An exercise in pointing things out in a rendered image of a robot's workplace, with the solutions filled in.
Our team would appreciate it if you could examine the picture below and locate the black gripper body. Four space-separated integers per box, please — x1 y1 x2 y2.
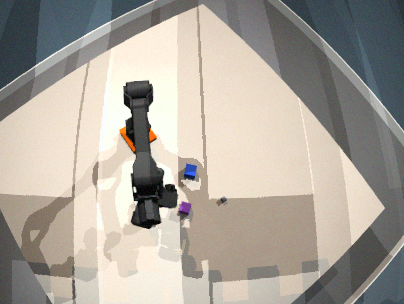
131 167 164 229

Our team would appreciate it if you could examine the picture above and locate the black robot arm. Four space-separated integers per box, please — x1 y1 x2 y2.
123 79 178 226

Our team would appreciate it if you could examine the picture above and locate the purple block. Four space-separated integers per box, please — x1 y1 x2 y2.
179 201 191 215

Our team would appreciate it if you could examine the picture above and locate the blue block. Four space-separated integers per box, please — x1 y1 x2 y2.
184 164 197 179

